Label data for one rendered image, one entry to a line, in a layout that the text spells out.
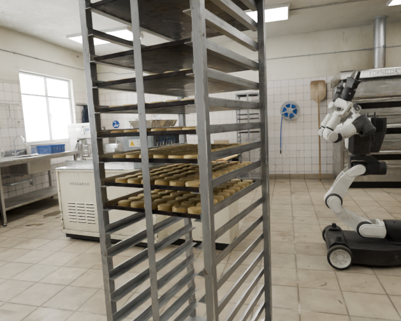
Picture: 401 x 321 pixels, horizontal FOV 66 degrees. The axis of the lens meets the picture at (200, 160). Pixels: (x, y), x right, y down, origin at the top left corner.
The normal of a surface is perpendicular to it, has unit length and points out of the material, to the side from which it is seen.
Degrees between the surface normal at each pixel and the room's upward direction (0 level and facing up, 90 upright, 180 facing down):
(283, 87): 90
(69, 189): 90
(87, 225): 92
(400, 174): 90
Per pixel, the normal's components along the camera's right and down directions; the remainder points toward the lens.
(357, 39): -0.26, 0.12
